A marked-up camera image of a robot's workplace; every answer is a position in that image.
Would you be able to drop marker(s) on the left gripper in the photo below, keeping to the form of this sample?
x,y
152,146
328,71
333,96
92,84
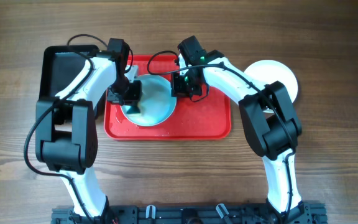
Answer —
x,y
137,96

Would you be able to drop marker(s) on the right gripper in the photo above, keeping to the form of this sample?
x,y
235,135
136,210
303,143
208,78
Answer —
x,y
178,91

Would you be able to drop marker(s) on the green and yellow sponge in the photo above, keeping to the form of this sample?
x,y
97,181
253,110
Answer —
x,y
131,109

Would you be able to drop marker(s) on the light blue plate top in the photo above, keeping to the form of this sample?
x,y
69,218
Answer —
x,y
156,103

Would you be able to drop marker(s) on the white plate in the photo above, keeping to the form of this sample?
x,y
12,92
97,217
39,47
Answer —
x,y
269,71

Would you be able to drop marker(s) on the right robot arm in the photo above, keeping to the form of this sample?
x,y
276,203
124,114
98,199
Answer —
x,y
270,123

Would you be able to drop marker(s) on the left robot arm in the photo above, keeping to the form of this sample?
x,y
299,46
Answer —
x,y
63,141

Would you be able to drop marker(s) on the red plastic tray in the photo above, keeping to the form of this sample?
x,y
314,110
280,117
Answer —
x,y
207,119

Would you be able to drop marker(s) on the black rectangular tray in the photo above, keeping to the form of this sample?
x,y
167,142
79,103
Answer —
x,y
60,67

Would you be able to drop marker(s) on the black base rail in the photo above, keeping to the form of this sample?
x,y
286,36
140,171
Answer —
x,y
249,213

